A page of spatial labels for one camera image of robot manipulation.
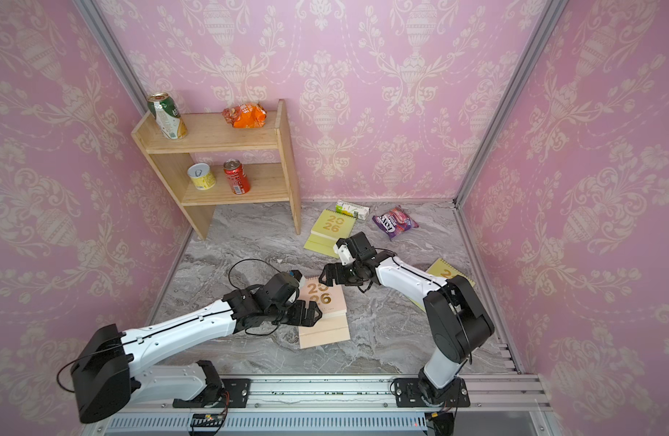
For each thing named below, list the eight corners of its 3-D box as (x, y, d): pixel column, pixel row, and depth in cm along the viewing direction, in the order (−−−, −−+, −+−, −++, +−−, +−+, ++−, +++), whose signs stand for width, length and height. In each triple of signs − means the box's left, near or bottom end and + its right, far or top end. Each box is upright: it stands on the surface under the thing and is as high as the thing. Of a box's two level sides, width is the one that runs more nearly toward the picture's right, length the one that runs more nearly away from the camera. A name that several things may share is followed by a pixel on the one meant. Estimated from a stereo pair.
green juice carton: (335, 213, 120) (334, 205, 116) (339, 206, 122) (339, 198, 118) (364, 222, 116) (365, 215, 112) (368, 215, 119) (368, 207, 115)
